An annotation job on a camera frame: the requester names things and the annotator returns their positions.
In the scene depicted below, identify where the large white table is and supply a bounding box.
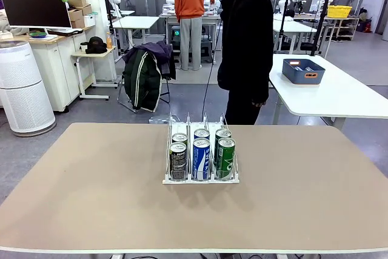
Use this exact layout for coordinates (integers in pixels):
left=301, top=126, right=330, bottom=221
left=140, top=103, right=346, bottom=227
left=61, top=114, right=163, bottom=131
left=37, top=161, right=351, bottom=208
left=269, top=53, right=388, bottom=131

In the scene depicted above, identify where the low wooden shelf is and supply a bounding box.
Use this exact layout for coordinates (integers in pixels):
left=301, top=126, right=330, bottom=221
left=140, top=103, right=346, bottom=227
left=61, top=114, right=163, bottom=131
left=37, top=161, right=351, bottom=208
left=326, top=16, right=361, bottom=42

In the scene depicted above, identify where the green Chilsung cider can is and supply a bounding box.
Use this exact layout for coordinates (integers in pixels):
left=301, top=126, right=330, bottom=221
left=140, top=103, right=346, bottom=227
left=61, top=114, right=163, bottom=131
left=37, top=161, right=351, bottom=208
left=213, top=128, right=233, bottom=167
left=216, top=137, right=236, bottom=181

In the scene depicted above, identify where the gray plastic stool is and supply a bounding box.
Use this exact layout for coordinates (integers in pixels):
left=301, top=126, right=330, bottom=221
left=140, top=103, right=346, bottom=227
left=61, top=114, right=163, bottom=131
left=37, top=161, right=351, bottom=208
left=199, top=38, right=213, bottom=64

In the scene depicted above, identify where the dark green striped jacket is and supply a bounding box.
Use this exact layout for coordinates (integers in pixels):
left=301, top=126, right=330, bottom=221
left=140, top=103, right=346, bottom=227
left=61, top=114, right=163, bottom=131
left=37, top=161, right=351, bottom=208
left=122, top=49, right=162, bottom=113

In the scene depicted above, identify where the white cabinet wooden top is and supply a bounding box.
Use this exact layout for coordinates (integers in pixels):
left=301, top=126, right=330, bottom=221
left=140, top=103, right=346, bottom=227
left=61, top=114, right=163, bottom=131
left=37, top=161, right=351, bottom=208
left=12, top=25, right=95, bottom=113

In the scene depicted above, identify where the white round air purifier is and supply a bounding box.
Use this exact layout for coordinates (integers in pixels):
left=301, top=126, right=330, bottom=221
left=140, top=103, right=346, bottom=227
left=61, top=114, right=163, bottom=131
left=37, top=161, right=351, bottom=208
left=0, top=40, right=58, bottom=138

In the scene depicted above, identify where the black cap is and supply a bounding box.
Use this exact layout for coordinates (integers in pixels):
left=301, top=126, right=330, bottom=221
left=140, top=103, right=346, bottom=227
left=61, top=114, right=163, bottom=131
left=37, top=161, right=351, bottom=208
left=85, top=36, right=109, bottom=55

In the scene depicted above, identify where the person's right forearm black sleeve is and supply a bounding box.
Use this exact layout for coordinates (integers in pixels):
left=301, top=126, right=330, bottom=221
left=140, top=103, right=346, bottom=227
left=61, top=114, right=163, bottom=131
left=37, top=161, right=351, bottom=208
left=250, top=67, right=274, bottom=104

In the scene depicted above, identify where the person in black jacket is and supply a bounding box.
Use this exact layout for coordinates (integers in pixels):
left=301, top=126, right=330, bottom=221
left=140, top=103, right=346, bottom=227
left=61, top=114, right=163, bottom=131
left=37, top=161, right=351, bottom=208
left=217, top=0, right=279, bottom=126

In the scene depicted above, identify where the black Pepsi can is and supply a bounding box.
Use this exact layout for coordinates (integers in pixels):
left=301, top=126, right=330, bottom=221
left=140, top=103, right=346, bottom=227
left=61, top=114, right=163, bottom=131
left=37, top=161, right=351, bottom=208
left=172, top=132, right=189, bottom=150
left=169, top=142, right=188, bottom=180

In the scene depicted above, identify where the blue plastic basket orange trim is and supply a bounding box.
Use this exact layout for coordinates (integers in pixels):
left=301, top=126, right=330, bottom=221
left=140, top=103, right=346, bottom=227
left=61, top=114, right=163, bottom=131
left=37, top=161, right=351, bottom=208
left=282, top=58, right=326, bottom=86

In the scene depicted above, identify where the blue Pocari Sweat can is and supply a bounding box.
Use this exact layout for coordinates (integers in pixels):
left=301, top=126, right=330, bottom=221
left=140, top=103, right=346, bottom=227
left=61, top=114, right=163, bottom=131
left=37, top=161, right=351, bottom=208
left=193, top=128, right=211, bottom=141
left=192, top=137, right=211, bottom=181

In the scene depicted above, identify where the metal folding chair frame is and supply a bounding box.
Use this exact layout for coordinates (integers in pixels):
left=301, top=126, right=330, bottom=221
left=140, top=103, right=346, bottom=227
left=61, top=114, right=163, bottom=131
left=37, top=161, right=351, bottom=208
left=117, top=78, right=172, bottom=113

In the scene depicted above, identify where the black keyboard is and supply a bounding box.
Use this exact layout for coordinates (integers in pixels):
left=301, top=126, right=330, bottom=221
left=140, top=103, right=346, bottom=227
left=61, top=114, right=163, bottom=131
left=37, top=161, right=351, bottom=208
left=47, top=28, right=84, bottom=36

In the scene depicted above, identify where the purple jacket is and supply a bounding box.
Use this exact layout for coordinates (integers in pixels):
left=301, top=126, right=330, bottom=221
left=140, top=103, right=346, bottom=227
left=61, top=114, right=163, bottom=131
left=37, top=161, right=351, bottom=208
left=122, top=40, right=177, bottom=81

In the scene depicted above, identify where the white rolling side table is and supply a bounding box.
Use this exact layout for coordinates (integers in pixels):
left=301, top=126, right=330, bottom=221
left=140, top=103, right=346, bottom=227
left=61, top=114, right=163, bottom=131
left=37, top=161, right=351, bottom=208
left=71, top=45, right=119, bottom=101

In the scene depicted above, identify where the black camera stand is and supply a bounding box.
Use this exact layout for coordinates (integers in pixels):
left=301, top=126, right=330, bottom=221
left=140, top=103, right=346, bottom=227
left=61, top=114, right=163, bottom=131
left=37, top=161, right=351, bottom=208
left=309, top=0, right=335, bottom=57
left=279, top=0, right=293, bottom=51

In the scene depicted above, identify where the black computer monitor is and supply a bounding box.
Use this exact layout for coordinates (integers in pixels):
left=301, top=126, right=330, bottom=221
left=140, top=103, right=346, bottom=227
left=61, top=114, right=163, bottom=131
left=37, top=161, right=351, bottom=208
left=0, top=0, right=73, bottom=29

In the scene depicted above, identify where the white wire can dispenser rack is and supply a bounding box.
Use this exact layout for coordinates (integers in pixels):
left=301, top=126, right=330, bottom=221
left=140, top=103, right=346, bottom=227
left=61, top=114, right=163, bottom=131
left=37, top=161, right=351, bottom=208
left=162, top=112, right=240, bottom=185

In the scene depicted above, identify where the yellow plastic crate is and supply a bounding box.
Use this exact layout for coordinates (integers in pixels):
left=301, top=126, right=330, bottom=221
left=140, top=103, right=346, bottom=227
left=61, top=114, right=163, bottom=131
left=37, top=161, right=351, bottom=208
left=327, top=5, right=353, bottom=18

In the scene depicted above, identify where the thin black hanging cable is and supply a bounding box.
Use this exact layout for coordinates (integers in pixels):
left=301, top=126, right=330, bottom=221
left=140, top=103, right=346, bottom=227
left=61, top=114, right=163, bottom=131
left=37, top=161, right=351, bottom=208
left=201, top=58, right=213, bottom=120

